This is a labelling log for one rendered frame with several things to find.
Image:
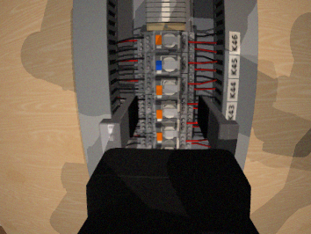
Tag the grey relay panel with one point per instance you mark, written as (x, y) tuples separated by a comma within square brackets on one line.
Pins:
[(102, 25)]

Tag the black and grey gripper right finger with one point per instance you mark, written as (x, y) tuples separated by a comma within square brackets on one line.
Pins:
[(220, 132)]

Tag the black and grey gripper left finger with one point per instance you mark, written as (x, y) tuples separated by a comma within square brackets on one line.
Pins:
[(115, 132)]

